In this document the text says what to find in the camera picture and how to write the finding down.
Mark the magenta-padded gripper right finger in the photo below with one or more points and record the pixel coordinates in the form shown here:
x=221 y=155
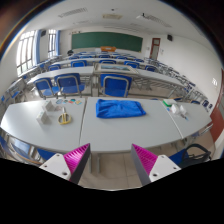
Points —
x=163 y=166

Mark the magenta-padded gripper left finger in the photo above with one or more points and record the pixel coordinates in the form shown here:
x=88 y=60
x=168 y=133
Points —
x=55 y=165

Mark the blue towel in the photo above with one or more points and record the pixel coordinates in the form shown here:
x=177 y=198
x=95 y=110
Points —
x=120 y=108

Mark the small white box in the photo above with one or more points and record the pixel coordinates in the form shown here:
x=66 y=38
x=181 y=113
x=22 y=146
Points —
x=42 y=117
x=48 y=106

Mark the small pale pink packet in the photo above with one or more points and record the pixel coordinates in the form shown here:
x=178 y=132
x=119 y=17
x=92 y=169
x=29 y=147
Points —
x=57 y=108

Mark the small white carton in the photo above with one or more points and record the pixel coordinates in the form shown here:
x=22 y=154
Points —
x=175 y=109
x=183 y=109

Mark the colourful sticker card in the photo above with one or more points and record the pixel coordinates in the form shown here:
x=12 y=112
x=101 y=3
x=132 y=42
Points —
x=78 y=102
x=65 y=101
x=59 y=101
x=71 y=101

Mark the green and white box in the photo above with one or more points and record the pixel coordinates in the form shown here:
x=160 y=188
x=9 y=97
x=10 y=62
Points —
x=169 y=102

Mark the red-brown door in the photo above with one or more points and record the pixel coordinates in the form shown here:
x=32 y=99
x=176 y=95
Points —
x=217 y=123

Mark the long grey classroom desk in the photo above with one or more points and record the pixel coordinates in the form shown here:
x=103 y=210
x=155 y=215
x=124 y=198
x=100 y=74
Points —
x=156 y=77
x=66 y=70

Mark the group of blue classroom chairs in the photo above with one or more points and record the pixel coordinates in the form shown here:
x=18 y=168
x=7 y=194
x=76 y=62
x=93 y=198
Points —
x=78 y=63

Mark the framed picture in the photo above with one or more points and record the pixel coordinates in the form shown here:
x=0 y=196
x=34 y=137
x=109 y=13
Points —
x=115 y=67

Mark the brown door with window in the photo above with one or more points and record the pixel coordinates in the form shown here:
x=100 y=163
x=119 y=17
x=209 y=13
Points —
x=155 y=48

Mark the large white-framed window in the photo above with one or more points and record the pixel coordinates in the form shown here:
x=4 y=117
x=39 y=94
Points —
x=25 y=50

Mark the blue curtain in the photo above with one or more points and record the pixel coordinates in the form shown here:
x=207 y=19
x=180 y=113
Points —
x=58 y=43
x=38 y=46

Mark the narrow white-framed window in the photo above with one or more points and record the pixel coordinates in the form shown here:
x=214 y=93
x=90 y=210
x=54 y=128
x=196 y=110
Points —
x=51 y=43

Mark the orange lectern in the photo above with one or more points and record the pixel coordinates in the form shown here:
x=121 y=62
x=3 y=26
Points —
x=108 y=49

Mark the green blackboard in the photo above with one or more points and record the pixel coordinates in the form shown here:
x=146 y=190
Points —
x=106 y=40

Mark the ceiling projector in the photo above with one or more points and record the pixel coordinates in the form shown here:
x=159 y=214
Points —
x=142 y=15

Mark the group of ceiling light panels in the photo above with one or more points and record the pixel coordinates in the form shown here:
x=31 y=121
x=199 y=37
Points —
x=73 y=12

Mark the ceiling air conditioner vent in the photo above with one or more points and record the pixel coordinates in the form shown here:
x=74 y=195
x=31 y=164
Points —
x=112 y=16

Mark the blue chair with dark frame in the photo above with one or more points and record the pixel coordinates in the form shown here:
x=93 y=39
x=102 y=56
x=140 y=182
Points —
x=178 y=156

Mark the blue chair with grey frame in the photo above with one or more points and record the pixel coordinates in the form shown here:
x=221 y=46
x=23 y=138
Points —
x=70 y=82
x=115 y=86
x=20 y=146
x=43 y=85

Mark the black wall speaker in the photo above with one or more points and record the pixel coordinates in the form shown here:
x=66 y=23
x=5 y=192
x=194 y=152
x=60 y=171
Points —
x=170 y=37
x=43 y=33

